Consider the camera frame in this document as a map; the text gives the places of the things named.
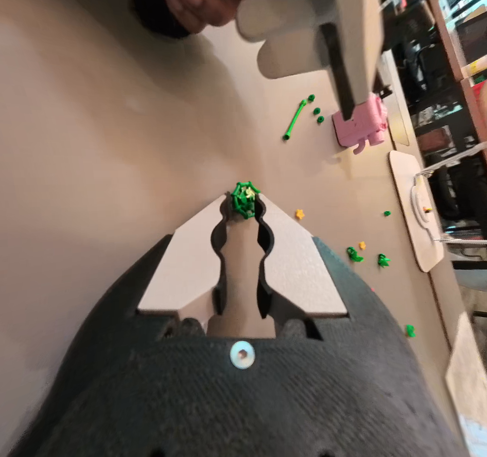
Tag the green plant piece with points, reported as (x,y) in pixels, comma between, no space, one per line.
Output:
(410,330)
(383,260)

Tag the thin green rod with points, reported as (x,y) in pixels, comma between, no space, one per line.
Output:
(295,120)

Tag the pink toy figure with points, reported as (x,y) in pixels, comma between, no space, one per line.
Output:
(361,129)

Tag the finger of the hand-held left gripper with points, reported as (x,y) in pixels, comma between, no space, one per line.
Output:
(361,27)

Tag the white flat board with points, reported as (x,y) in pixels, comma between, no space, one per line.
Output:
(407,236)

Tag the green spoked wheel piece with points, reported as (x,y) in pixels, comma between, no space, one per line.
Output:
(237,205)

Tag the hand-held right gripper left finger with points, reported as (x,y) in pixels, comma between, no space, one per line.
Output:
(182,274)

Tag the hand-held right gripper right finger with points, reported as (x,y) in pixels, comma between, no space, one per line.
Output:
(304,274)

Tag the person's left hand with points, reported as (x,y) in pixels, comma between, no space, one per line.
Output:
(205,4)

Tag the green curled leaves piece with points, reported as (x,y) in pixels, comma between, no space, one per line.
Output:
(354,255)

